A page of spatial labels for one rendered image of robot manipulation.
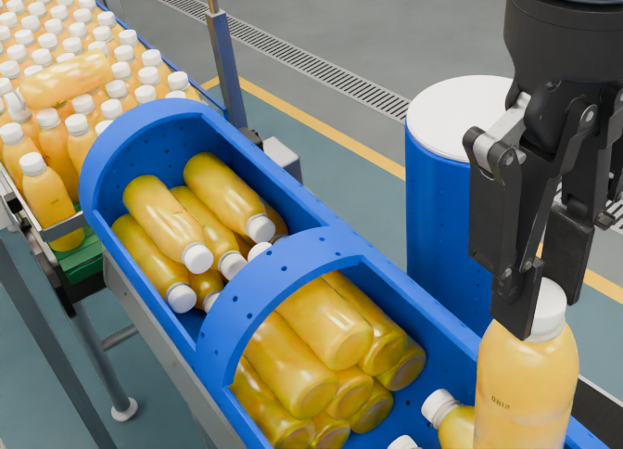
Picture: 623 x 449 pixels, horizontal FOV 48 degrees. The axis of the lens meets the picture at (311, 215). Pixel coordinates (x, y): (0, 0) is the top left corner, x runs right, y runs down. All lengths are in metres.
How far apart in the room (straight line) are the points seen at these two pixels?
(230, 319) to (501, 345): 0.39
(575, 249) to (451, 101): 0.96
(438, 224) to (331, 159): 1.62
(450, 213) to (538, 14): 1.04
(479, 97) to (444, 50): 2.26
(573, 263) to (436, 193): 0.87
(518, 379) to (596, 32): 0.26
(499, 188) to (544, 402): 0.21
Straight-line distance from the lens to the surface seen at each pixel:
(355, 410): 0.91
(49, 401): 2.41
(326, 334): 0.80
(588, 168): 0.43
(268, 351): 0.85
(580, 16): 0.32
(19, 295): 1.59
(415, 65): 3.55
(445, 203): 1.34
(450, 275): 1.47
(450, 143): 1.29
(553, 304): 0.49
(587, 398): 2.04
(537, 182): 0.39
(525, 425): 0.55
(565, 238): 0.47
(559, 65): 0.34
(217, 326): 0.83
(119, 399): 2.20
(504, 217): 0.37
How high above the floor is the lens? 1.81
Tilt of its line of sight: 42 degrees down
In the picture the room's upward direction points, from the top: 8 degrees counter-clockwise
